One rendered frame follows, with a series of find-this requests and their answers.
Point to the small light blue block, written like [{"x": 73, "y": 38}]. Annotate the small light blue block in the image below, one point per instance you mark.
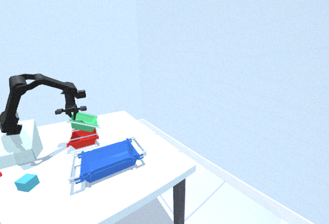
[{"x": 27, "y": 182}]

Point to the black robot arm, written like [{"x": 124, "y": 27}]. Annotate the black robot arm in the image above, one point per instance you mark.
[{"x": 18, "y": 87}]

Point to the red translucent plastic tray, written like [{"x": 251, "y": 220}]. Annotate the red translucent plastic tray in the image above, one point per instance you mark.
[{"x": 82, "y": 143}]

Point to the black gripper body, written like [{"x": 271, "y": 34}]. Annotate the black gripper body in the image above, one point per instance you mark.
[{"x": 81, "y": 108}]

